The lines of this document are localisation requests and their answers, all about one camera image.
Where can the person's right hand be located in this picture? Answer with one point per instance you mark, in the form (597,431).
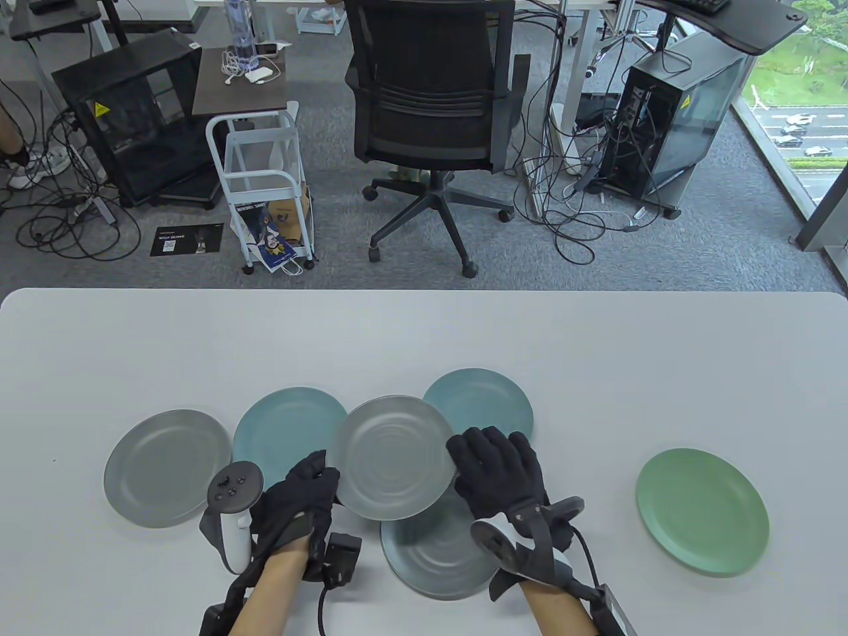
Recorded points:
(497,470)

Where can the person's left hand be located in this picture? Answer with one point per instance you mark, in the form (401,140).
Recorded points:
(298,497)

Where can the teal plate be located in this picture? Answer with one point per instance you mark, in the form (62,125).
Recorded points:
(483,397)
(285,430)

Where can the grey plate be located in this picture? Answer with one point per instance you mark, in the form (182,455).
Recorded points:
(167,468)
(391,457)
(430,556)

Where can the green plate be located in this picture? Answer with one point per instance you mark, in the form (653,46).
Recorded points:
(702,510)

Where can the black forearm electronics box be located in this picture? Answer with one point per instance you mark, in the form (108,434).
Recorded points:
(613,616)
(213,623)

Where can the person's right forearm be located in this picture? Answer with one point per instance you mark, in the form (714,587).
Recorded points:
(556,609)

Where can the person's left forearm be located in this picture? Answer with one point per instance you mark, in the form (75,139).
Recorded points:
(265,596)

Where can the grey tracking controller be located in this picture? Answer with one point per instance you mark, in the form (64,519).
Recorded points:
(493,546)
(235,487)

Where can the blue printed bag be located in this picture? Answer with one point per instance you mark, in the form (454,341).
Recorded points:
(268,232)

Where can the black leaflet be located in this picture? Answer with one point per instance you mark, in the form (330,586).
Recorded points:
(185,240)

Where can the brown paper bag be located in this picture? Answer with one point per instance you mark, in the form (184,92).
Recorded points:
(289,215)

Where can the white rolling cart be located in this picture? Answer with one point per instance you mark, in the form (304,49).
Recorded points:
(265,174)

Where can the grey power strip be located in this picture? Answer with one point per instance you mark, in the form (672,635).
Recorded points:
(99,211)

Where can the black computer tower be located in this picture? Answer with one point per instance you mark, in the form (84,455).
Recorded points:
(689,126)

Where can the black office chair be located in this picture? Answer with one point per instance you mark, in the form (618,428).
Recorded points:
(430,79)

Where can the black glass computer case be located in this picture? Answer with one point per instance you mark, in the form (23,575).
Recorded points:
(132,132)

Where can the brown side table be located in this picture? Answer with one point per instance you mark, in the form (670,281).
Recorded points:
(218,93)

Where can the white power bank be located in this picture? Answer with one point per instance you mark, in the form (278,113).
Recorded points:
(258,75)

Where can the smartphone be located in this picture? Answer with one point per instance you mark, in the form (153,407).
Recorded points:
(267,48)

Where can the clear water bottle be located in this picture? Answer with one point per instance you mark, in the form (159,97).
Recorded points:
(240,33)

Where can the black keyboard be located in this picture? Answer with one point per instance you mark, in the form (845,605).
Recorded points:
(705,5)

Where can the black curved desk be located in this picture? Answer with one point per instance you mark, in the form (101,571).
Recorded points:
(748,26)

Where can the black rectangular desk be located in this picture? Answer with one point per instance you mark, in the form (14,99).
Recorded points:
(73,23)

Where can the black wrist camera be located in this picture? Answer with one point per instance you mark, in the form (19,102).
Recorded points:
(341,556)

